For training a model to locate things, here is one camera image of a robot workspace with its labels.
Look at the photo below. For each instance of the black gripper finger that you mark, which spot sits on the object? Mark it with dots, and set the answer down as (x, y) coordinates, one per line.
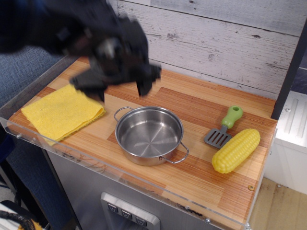
(91, 84)
(144, 76)

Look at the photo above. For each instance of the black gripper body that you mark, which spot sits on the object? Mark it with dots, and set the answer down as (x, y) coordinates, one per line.
(113, 45)

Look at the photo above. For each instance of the stainless steel pot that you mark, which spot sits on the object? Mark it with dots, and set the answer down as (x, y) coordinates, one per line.
(150, 135)

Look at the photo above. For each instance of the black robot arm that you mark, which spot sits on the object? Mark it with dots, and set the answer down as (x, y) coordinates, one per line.
(36, 23)

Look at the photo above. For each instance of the yellow folded cloth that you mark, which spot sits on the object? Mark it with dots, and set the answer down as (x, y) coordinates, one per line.
(61, 113)

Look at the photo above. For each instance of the yellow plastic corn cob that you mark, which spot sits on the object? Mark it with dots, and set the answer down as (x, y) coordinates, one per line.
(236, 150)

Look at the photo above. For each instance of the clear acrylic front guard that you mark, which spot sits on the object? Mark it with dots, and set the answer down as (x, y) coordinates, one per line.
(185, 194)

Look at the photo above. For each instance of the stainless steel cabinet front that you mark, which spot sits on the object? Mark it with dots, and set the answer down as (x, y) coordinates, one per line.
(84, 186)

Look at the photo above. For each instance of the silver button control panel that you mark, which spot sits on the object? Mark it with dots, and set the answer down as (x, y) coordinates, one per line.
(121, 215)

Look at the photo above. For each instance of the yellow object bottom left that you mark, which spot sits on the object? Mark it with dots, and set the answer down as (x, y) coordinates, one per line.
(29, 224)

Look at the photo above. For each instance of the white ribbed sink unit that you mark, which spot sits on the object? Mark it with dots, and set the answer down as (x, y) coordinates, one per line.
(287, 160)

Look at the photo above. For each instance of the green handled grey spatula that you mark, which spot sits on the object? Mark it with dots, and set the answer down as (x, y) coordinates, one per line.
(219, 137)

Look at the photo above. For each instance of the dark vertical right post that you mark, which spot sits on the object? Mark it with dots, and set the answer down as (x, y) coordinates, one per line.
(291, 73)

